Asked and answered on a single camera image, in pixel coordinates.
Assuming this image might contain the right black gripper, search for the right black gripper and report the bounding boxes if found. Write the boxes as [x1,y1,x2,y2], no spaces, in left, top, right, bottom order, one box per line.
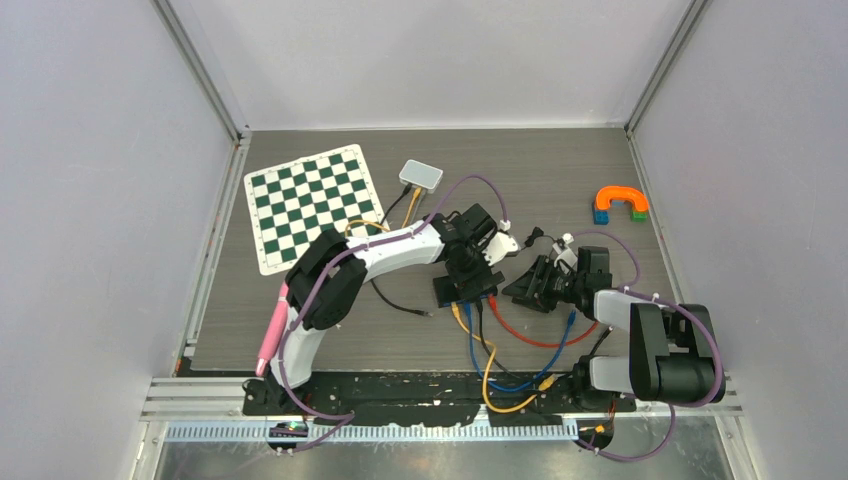
[502,254,585,313]

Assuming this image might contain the red ethernet cable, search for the red ethernet cable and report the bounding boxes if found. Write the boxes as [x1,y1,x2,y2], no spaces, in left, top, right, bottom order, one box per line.
[487,295,601,350]

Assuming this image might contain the black network switch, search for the black network switch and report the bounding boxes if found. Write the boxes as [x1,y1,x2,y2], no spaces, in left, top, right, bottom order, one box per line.
[432,276,498,308]

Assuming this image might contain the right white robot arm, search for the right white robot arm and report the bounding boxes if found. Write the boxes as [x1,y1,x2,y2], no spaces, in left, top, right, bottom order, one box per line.
[503,246,726,411]

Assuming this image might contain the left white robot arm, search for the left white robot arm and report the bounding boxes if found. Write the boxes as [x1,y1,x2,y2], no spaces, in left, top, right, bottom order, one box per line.
[256,204,521,414]

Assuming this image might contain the blue toy block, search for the blue toy block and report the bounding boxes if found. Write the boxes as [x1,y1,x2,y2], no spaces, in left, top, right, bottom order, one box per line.
[592,203,610,225]

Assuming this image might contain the white router box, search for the white router box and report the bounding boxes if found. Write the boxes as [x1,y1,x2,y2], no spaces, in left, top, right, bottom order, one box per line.
[398,159,444,194]

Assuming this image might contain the orange arch toy block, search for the orange arch toy block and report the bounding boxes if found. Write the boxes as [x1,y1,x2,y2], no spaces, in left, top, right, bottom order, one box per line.
[593,185,650,213]

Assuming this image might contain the green toy block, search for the green toy block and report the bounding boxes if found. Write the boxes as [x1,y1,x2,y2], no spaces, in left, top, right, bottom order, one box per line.
[630,210,648,222]

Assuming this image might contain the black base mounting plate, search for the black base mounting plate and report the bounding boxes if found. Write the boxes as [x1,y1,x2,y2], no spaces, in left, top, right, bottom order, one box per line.
[241,370,637,429]

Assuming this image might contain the pink marker pen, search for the pink marker pen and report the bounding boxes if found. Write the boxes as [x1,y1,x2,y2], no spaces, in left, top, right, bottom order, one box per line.
[254,282,289,377]

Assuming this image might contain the green white chessboard mat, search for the green white chessboard mat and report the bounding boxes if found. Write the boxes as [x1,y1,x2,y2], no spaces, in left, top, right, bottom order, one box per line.
[243,144,384,276]

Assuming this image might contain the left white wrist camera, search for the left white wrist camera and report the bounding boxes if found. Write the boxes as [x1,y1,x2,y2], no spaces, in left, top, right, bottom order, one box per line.
[482,231,522,265]

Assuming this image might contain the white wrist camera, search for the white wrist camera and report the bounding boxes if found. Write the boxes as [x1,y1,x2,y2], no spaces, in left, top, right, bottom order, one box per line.
[482,231,522,265]
[552,232,578,267]

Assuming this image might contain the blue ethernet cable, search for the blue ethernet cable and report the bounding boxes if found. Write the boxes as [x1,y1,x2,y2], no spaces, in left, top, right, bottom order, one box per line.
[463,301,579,394]

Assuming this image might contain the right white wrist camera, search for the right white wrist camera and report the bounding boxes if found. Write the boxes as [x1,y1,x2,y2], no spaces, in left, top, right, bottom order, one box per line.
[552,232,578,267]

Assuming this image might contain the black power adapter with cord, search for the black power adapter with cord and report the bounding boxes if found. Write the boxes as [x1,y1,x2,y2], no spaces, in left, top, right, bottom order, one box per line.
[506,227,566,258]

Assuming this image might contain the yellow ethernet cable on switch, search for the yellow ethernet cable on switch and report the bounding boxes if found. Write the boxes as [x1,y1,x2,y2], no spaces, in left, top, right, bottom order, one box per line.
[451,303,558,415]

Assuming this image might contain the yellow ethernet cable on router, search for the yellow ethernet cable on router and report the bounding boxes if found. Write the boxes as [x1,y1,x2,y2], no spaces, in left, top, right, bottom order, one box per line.
[343,188,424,238]

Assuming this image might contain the black ethernet cable on router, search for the black ethernet cable on router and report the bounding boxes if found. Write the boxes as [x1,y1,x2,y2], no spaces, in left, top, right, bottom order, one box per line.
[370,185,433,318]

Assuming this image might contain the aluminium frame rail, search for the aluminium frame rail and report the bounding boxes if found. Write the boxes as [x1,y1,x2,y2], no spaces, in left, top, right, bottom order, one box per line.
[142,372,744,426]

